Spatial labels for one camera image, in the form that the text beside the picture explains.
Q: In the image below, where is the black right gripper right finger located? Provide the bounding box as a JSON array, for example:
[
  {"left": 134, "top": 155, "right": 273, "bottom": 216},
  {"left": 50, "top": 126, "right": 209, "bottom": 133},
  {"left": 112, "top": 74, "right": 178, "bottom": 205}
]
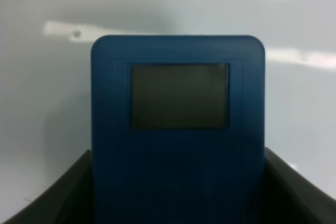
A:
[{"left": 264, "top": 147, "right": 335, "bottom": 224}]

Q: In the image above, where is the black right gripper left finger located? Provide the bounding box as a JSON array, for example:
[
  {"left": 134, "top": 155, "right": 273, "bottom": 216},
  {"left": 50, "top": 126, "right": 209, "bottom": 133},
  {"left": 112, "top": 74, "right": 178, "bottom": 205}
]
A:
[{"left": 5, "top": 150, "right": 92, "bottom": 224}]

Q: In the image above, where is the blue board eraser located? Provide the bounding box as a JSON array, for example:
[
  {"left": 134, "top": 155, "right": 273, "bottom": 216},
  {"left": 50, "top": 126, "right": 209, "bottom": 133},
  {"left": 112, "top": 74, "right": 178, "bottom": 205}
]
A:
[{"left": 91, "top": 35, "right": 265, "bottom": 223}]

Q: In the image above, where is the white whiteboard with aluminium frame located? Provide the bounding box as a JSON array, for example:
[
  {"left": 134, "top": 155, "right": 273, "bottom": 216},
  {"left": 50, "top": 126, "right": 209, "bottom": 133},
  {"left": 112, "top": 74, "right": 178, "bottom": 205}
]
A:
[{"left": 1, "top": 0, "right": 335, "bottom": 222}]

